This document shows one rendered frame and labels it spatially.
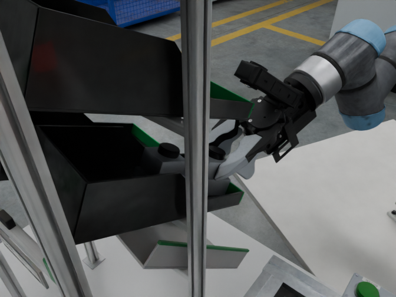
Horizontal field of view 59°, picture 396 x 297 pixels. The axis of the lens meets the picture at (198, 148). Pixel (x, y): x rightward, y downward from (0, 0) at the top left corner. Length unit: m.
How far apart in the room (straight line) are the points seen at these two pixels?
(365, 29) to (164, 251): 0.46
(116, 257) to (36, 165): 0.70
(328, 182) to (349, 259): 0.27
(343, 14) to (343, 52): 3.12
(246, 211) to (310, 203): 1.13
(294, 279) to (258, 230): 1.31
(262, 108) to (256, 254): 0.46
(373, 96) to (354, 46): 0.11
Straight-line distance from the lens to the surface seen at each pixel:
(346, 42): 0.63
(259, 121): 0.54
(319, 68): 0.59
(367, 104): 0.68
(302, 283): 0.78
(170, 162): 0.47
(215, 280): 0.87
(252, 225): 2.10
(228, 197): 0.53
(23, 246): 0.40
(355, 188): 1.16
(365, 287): 0.80
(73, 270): 0.33
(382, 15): 3.59
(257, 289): 0.75
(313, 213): 1.04
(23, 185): 0.24
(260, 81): 0.50
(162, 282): 0.87
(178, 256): 0.54
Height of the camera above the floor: 1.60
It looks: 38 degrees down
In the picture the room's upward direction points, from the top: straight up
